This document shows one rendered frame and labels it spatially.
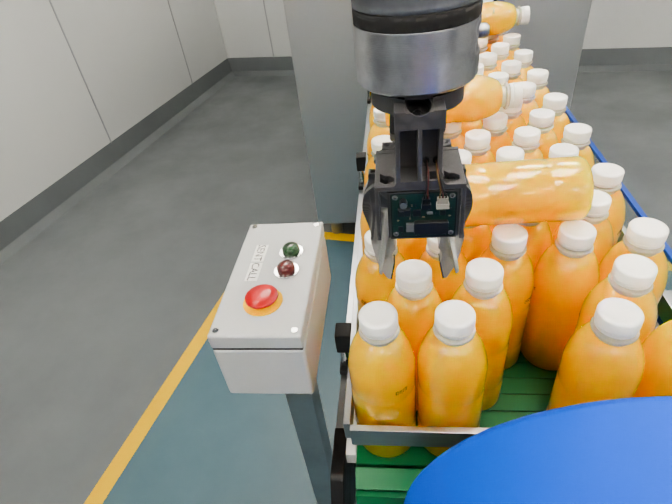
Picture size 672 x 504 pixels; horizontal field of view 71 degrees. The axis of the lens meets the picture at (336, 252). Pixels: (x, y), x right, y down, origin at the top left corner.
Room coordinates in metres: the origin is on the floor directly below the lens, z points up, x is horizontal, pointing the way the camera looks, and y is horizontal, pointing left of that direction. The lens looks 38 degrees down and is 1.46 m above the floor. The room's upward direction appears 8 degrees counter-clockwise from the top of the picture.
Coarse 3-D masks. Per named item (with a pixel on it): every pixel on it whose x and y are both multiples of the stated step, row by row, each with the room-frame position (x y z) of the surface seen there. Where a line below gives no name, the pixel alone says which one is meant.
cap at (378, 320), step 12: (360, 312) 0.33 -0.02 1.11; (372, 312) 0.33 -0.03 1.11; (384, 312) 0.33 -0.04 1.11; (396, 312) 0.33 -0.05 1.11; (360, 324) 0.32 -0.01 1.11; (372, 324) 0.31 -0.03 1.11; (384, 324) 0.31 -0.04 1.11; (396, 324) 0.32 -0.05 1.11; (372, 336) 0.31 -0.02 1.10; (384, 336) 0.31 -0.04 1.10
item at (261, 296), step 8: (256, 288) 0.39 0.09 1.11; (264, 288) 0.39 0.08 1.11; (272, 288) 0.39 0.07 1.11; (248, 296) 0.38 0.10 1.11; (256, 296) 0.38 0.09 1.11; (264, 296) 0.38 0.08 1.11; (272, 296) 0.38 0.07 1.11; (248, 304) 0.37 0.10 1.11; (256, 304) 0.37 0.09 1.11; (264, 304) 0.37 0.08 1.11
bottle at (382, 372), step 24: (360, 336) 0.32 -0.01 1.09; (360, 360) 0.31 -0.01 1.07; (384, 360) 0.30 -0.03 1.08; (408, 360) 0.31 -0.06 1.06; (360, 384) 0.30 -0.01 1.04; (384, 384) 0.29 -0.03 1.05; (408, 384) 0.30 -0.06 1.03; (360, 408) 0.31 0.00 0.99; (384, 408) 0.29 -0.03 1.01; (408, 408) 0.30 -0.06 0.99; (384, 456) 0.29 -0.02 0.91
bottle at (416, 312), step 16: (432, 288) 0.38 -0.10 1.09; (400, 304) 0.37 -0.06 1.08; (416, 304) 0.36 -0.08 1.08; (432, 304) 0.37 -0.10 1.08; (400, 320) 0.36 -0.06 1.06; (416, 320) 0.35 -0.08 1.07; (432, 320) 0.36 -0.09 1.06; (416, 336) 0.35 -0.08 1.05; (416, 352) 0.35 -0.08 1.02; (416, 368) 0.35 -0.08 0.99; (416, 384) 0.35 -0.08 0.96; (416, 400) 0.35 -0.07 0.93
